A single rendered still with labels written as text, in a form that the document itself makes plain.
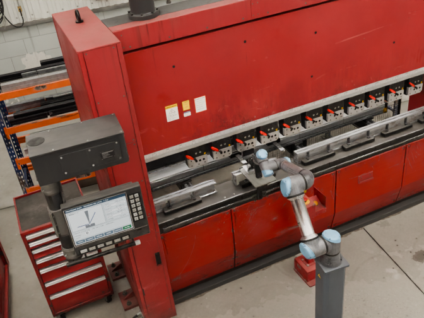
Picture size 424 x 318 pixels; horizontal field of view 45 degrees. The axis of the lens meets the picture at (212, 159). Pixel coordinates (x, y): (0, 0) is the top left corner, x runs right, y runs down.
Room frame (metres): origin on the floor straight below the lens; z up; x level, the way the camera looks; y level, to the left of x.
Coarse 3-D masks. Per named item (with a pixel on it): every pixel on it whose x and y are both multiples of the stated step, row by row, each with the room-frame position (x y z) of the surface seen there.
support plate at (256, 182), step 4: (244, 172) 3.26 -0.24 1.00; (248, 176) 3.21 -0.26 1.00; (252, 176) 3.20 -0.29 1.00; (272, 176) 3.17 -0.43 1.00; (252, 180) 3.14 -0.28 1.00; (256, 180) 3.14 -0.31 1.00; (260, 180) 3.13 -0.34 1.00; (264, 180) 3.12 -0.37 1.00; (268, 180) 3.12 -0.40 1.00; (272, 180) 3.11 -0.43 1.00; (252, 184) 3.10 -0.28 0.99; (256, 184) 3.09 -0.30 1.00; (260, 184) 3.08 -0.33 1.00; (264, 184) 3.08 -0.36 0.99
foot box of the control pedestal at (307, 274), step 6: (300, 258) 3.17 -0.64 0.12; (300, 264) 3.09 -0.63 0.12; (294, 270) 3.15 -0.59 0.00; (300, 270) 3.09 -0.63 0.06; (306, 270) 3.02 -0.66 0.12; (312, 270) 3.01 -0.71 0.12; (300, 276) 3.07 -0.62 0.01; (306, 276) 3.01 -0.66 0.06; (312, 276) 3.02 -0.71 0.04; (306, 282) 2.99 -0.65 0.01; (312, 282) 2.99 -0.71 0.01
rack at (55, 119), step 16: (64, 80) 4.53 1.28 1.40; (0, 96) 4.38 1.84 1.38; (16, 96) 4.41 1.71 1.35; (0, 112) 4.37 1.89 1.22; (0, 128) 4.35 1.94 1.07; (16, 128) 4.39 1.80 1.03; (32, 128) 4.43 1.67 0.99; (16, 144) 4.83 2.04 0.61; (16, 160) 4.36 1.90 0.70; (80, 176) 4.51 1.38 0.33
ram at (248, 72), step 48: (336, 0) 3.59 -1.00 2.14; (384, 0) 3.73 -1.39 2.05; (144, 48) 3.10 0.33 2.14; (192, 48) 3.19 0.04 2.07; (240, 48) 3.31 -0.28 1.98; (288, 48) 3.44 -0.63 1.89; (336, 48) 3.58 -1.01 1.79; (384, 48) 3.74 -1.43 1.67; (144, 96) 3.06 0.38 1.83; (192, 96) 3.18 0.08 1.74; (240, 96) 3.30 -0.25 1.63; (288, 96) 3.44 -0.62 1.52; (144, 144) 3.04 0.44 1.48; (192, 144) 3.16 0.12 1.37
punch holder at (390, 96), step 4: (392, 84) 3.78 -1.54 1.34; (396, 84) 3.79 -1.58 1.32; (400, 84) 3.81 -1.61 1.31; (388, 88) 3.78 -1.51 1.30; (392, 88) 3.78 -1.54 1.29; (396, 88) 3.80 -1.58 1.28; (400, 88) 3.81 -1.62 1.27; (384, 92) 3.83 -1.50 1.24; (388, 92) 3.78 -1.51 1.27; (396, 92) 3.79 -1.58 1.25; (400, 92) 3.81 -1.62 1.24; (384, 96) 3.82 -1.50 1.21; (388, 96) 3.78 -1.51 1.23; (392, 96) 3.78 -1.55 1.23; (396, 96) 3.79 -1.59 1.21; (400, 96) 3.81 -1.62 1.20; (388, 100) 3.77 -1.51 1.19; (392, 100) 3.78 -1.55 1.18
